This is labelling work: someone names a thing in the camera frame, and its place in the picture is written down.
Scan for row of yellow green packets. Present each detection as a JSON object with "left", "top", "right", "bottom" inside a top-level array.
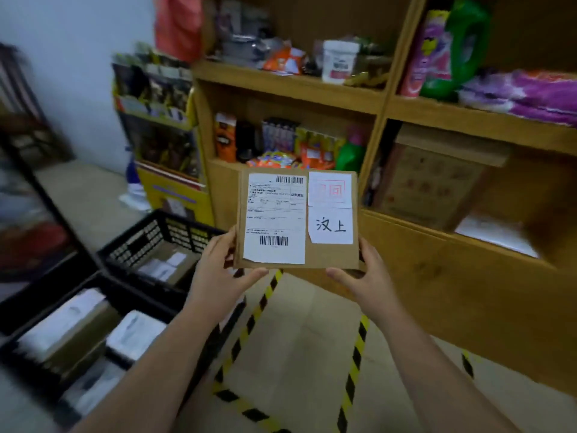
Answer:
[{"left": 295, "top": 128, "right": 346, "bottom": 170}]

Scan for wooden cupboard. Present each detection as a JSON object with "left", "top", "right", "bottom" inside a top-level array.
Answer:
[{"left": 191, "top": 0, "right": 577, "bottom": 398}]

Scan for pile of grey packets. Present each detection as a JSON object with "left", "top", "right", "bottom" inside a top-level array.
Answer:
[{"left": 215, "top": 0, "right": 282, "bottom": 68}]

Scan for green plastic bottle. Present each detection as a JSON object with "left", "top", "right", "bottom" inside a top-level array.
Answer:
[{"left": 334, "top": 126, "right": 367, "bottom": 173}]

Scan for pile of orange snack packets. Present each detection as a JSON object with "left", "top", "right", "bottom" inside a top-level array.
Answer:
[{"left": 246, "top": 150, "right": 337, "bottom": 171}]

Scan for red plastic bag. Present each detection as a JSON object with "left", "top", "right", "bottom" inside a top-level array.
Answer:
[{"left": 154, "top": 0, "right": 204, "bottom": 64}]

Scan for dark upright poles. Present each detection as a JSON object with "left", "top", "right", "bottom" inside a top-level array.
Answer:
[{"left": 0, "top": 42, "right": 50, "bottom": 131}]

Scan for row of purple packets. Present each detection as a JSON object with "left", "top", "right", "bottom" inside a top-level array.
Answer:
[{"left": 261, "top": 117, "right": 299, "bottom": 154}]

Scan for white foam parcel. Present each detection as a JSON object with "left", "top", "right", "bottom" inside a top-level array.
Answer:
[{"left": 106, "top": 310, "right": 168, "bottom": 361}]

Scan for person's left hand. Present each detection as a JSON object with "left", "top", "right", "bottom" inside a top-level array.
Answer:
[{"left": 185, "top": 227, "right": 270, "bottom": 321}]

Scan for black snack packet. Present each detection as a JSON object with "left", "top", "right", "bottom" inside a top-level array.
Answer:
[{"left": 235, "top": 121, "right": 262, "bottom": 163}]

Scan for orange white snack bag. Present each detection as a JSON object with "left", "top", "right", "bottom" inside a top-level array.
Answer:
[{"left": 263, "top": 45, "right": 307, "bottom": 76}]

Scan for white paper stack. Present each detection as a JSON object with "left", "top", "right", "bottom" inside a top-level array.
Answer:
[{"left": 455, "top": 215, "right": 540, "bottom": 259}]

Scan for black glass display cabinet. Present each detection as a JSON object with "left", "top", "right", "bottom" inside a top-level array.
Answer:
[{"left": 0, "top": 130, "right": 98, "bottom": 334}]

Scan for green detergent bottle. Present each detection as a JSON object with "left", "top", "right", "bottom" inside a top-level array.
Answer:
[{"left": 421, "top": 0, "right": 492, "bottom": 102}]

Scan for printed cardboard carton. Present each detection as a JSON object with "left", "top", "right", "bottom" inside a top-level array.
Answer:
[{"left": 374, "top": 123, "right": 513, "bottom": 230}]

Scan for yellow cardboard display stand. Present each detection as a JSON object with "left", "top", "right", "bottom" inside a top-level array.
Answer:
[{"left": 111, "top": 42, "right": 215, "bottom": 226}]

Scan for person's right hand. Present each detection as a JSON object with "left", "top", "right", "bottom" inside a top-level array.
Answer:
[{"left": 326, "top": 238, "right": 402, "bottom": 323}]

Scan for red printed cardboard box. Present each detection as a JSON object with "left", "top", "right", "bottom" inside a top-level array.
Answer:
[{"left": 234, "top": 168, "right": 360, "bottom": 271}]

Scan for pink packet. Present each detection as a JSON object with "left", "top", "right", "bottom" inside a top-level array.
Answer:
[{"left": 398, "top": 8, "right": 451, "bottom": 99}]

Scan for person's right forearm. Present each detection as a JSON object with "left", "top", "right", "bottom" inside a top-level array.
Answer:
[{"left": 380, "top": 309, "right": 519, "bottom": 433}]

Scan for small plain cardboard box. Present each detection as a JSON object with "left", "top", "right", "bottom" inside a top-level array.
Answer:
[{"left": 17, "top": 288, "right": 123, "bottom": 370}]

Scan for person's left forearm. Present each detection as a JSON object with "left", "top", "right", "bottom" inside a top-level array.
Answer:
[{"left": 72, "top": 304, "right": 226, "bottom": 433}]

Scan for black crate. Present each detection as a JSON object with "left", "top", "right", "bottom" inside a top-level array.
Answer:
[
  {"left": 0, "top": 272, "right": 246, "bottom": 420},
  {"left": 97, "top": 209, "right": 226, "bottom": 312}
]

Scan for purple packaged bags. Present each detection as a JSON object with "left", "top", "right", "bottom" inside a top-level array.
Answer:
[{"left": 457, "top": 69, "right": 577, "bottom": 127}]

